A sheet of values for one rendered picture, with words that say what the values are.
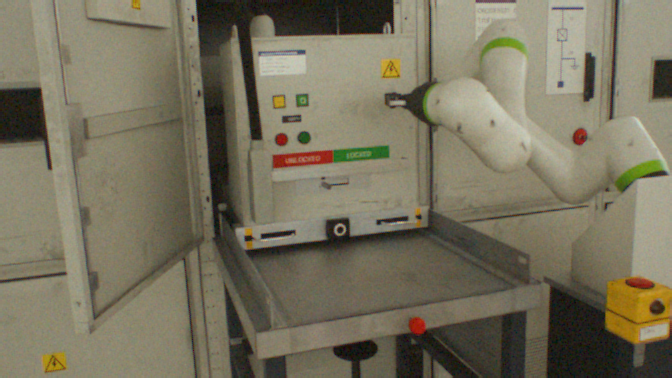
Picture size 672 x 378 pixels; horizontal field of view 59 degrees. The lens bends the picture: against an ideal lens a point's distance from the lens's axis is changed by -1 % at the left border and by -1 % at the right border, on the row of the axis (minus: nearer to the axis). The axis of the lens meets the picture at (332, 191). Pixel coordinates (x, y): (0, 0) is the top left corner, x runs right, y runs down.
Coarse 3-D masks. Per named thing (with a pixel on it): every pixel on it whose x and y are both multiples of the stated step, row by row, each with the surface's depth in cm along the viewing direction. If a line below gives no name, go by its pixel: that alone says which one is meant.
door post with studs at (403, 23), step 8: (400, 0) 175; (408, 0) 177; (400, 8) 177; (408, 8) 177; (400, 16) 177; (408, 16) 178; (400, 24) 178; (408, 24) 178; (400, 32) 178; (408, 32) 179
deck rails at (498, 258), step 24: (432, 216) 165; (432, 240) 159; (456, 240) 154; (480, 240) 142; (240, 264) 142; (480, 264) 139; (504, 264) 133; (528, 264) 125; (264, 288) 113; (264, 312) 116
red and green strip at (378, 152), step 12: (276, 156) 151; (288, 156) 152; (300, 156) 153; (312, 156) 154; (324, 156) 155; (336, 156) 156; (348, 156) 157; (360, 156) 158; (372, 156) 159; (384, 156) 160
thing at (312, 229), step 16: (400, 208) 164; (240, 224) 154; (272, 224) 153; (288, 224) 154; (304, 224) 156; (320, 224) 157; (352, 224) 160; (368, 224) 161; (240, 240) 151; (288, 240) 155; (304, 240) 157
